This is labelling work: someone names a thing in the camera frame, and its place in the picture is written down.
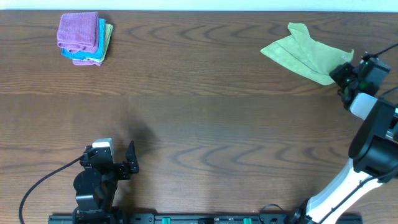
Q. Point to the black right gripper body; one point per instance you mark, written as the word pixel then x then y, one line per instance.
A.
pixel 347 78

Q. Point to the folded blue cloth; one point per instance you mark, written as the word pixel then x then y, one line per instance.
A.
pixel 90 56

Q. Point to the folded purple cloth at bottom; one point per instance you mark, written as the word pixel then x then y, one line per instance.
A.
pixel 86 63

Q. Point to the folded yellow-green cloth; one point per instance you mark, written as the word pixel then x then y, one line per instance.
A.
pixel 108 32

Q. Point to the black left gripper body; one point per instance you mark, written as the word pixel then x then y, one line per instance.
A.
pixel 116 168

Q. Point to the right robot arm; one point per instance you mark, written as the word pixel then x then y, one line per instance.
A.
pixel 373 151

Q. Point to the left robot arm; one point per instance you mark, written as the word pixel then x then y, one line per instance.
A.
pixel 96 186

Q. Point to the green microfiber cloth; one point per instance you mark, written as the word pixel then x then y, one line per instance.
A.
pixel 306 57

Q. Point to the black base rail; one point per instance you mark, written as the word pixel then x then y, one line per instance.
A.
pixel 148 218

